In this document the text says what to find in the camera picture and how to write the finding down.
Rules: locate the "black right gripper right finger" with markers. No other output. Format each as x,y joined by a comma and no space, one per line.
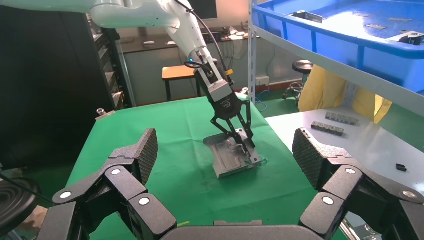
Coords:
344,185

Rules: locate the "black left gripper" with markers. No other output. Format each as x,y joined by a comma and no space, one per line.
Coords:
228,106

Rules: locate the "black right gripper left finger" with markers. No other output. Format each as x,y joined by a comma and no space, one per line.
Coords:
126,185

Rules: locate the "large stamped metal bracket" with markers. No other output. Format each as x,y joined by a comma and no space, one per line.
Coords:
228,162

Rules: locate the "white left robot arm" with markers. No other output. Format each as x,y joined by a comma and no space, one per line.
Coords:
139,15

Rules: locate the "small black plastic piece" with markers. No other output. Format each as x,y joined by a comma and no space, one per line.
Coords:
401,167

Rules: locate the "green table cloth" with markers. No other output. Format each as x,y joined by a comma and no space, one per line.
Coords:
165,139

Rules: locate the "white metal shelf rack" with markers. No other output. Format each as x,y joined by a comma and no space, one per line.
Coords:
252,49

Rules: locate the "wooden top stool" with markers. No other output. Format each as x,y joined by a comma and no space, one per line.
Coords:
175,72

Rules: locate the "yellow plastic bag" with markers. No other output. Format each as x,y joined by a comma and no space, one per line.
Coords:
318,89

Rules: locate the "black round stool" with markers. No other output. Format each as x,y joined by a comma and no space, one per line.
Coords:
302,66

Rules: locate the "grey background desk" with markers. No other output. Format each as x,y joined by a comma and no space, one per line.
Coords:
145,73

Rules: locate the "black round ribbed disc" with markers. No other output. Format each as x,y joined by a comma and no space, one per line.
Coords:
15,202

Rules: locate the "black drawer rack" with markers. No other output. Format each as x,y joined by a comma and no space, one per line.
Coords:
114,73

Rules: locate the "black partition panel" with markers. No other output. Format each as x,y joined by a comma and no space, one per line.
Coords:
49,99

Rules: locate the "black computer monitor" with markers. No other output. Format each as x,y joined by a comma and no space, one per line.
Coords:
205,8

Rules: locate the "blue plastic bin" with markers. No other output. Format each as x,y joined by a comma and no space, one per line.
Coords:
351,46

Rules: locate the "white wall power outlet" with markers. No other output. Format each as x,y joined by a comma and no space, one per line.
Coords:
262,80

